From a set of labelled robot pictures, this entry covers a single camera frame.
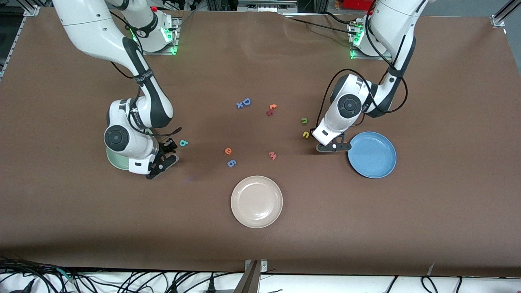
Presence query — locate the blue plate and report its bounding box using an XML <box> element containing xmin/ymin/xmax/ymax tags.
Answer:
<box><xmin>347</xmin><ymin>131</ymin><xmax>397</xmax><ymax>179</ymax></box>

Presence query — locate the light green plate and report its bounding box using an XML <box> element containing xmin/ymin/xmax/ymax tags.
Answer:
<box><xmin>107</xmin><ymin>128</ymin><xmax>154</xmax><ymax>170</ymax></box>

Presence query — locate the beige plate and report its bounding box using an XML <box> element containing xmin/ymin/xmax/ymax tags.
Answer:
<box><xmin>230</xmin><ymin>175</ymin><xmax>284</xmax><ymax>229</ymax></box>

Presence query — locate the brown table cover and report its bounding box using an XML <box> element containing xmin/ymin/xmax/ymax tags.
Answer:
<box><xmin>0</xmin><ymin>8</ymin><xmax>521</xmax><ymax>278</ymax></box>

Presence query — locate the red box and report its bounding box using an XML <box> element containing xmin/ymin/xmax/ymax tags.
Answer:
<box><xmin>342</xmin><ymin>0</ymin><xmax>374</xmax><ymax>11</ymax></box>

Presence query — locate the metal equipment rack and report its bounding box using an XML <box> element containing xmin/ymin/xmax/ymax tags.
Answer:
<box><xmin>237</xmin><ymin>0</ymin><xmax>298</xmax><ymax>13</ymax></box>

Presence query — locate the aluminium profile beam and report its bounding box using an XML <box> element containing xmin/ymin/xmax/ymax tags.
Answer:
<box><xmin>234</xmin><ymin>260</ymin><xmax>261</xmax><ymax>293</ymax></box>

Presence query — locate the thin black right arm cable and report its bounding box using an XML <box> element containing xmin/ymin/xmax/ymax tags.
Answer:
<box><xmin>110</xmin><ymin>11</ymin><xmax>182</xmax><ymax>137</ymax></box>

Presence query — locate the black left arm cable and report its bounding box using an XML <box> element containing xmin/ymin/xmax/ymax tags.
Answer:
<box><xmin>317</xmin><ymin>8</ymin><xmax>408</xmax><ymax>130</ymax></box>

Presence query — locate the small metal bracket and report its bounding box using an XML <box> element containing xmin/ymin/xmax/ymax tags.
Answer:
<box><xmin>244</xmin><ymin>259</ymin><xmax>268</xmax><ymax>273</ymax></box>

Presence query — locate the teal tipped cable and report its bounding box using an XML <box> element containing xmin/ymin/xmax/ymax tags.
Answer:
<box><xmin>55</xmin><ymin>267</ymin><xmax>78</xmax><ymax>285</ymax></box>

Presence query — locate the aluminium frame rail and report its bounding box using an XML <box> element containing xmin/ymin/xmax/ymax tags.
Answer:
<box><xmin>490</xmin><ymin>0</ymin><xmax>521</xmax><ymax>28</ymax></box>
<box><xmin>0</xmin><ymin>0</ymin><xmax>41</xmax><ymax>80</ymax></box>

